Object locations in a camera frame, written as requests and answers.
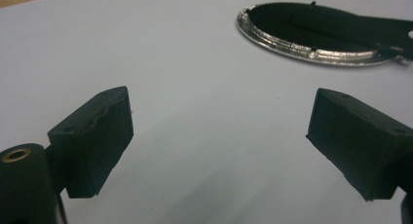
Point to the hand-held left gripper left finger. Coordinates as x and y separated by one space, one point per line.
97 139

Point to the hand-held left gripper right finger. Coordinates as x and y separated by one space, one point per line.
360 142

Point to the oval silver pearl-rimmed frame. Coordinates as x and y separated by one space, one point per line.
324 26

